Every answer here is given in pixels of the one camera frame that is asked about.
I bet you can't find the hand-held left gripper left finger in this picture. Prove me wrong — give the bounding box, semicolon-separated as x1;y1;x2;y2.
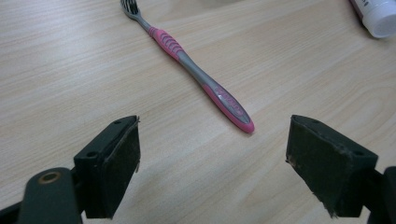
73;115;142;219

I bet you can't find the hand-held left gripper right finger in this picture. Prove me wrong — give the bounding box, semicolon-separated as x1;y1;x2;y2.
285;114;379;218

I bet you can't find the pink and grey toothbrush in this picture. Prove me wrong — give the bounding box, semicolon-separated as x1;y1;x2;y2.
120;0;256;134

